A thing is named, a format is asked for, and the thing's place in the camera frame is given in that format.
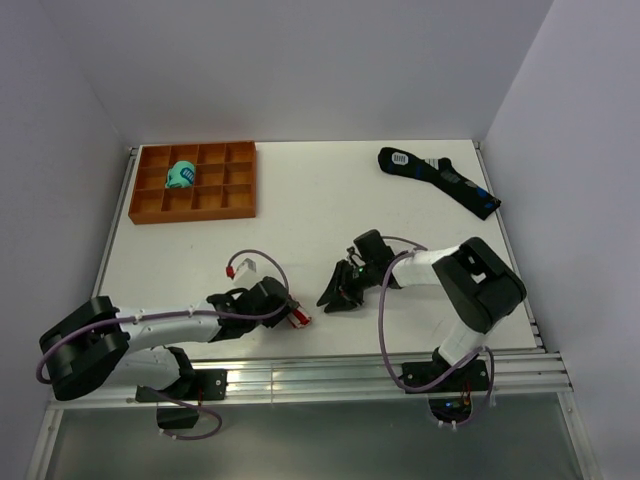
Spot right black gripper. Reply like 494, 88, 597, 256
317, 259, 378, 313

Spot red white striped sock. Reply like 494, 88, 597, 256
287, 300, 312, 329

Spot orange compartment tray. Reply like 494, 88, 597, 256
129, 141, 257, 225

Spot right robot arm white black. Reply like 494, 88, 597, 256
317, 229, 527, 390

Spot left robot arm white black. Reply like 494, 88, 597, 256
36, 276, 298, 401

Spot rolled teal sock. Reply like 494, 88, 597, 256
165, 160, 196, 189

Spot black blue patterned sock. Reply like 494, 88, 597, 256
377, 147, 501, 220

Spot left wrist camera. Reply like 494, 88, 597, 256
226, 258, 260, 289

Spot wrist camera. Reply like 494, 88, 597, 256
346, 246, 362, 267
226, 258, 260, 289

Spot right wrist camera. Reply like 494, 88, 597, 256
346, 246, 362, 267

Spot aluminium table frame rail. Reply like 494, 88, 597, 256
47, 142, 574, 406

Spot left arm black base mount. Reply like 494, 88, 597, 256
134, 367, 227, 440

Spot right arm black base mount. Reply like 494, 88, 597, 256
400, 356, 493, 424

